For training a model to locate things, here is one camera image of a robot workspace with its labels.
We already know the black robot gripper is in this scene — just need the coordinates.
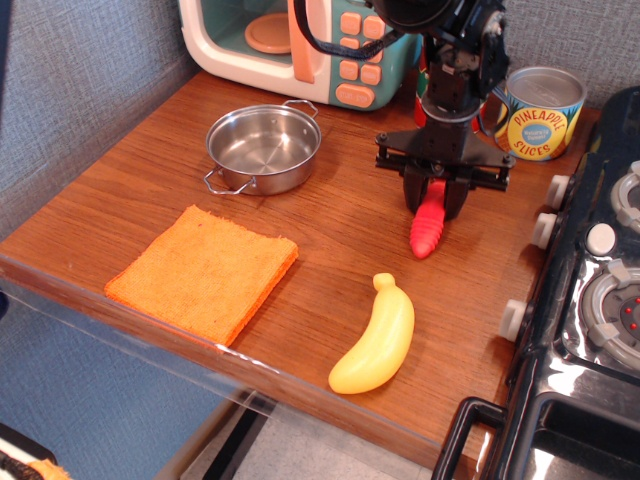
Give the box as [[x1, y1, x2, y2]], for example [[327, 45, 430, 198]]
[[375, 118, 515, 221]]

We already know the red handled metal spoon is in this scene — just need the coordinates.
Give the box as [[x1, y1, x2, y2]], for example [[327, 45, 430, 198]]
[[409, 180, 446, 259]]

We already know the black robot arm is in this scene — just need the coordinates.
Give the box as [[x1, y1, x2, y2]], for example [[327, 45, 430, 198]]
[[373, 1, 515, 220]]

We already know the tomato sauce can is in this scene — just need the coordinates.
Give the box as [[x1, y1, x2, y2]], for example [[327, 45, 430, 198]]
[[414, 35, 488, 134]]

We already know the pineapple slices can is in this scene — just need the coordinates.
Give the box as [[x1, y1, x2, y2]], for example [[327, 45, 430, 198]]
[[494, 66, 587, 161]]

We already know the white stove knob middle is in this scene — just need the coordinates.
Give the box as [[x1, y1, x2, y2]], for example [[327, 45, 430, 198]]
[[531, 213, 557, 250]]

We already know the white stove knob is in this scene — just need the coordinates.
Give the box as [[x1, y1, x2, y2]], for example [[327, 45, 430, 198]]
[[499, 299, 528, 342], [545, 175, 571, 210], [531, 213, 557, 250]]

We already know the white stove knob top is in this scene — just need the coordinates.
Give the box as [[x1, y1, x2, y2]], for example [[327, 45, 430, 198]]
[[545, 175, 571, 210]]

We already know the white stove knob bottom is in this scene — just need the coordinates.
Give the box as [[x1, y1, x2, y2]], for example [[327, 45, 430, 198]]
[[499, 299, 528, 342]]

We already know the small steel pot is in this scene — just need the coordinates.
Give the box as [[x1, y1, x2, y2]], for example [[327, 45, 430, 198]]
[[203, 100, 322, 196]]

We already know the yellow toy banana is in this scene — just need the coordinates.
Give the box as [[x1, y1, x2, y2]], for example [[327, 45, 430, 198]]
[[328, 273, 415, 395]]

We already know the teal toy microwave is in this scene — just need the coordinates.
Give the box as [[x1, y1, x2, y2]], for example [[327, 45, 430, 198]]
[[177, 0, 424, 112]]

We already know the orange folded cloth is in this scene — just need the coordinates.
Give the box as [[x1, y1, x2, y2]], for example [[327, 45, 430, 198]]
[[104, 205, 299, 347]]

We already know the black toy stove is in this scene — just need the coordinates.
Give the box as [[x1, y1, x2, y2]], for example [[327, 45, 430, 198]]
[[433, 87, 639, 479]]

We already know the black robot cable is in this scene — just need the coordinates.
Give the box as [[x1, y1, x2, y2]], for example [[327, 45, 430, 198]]
[[292, 0, 401, 57]]

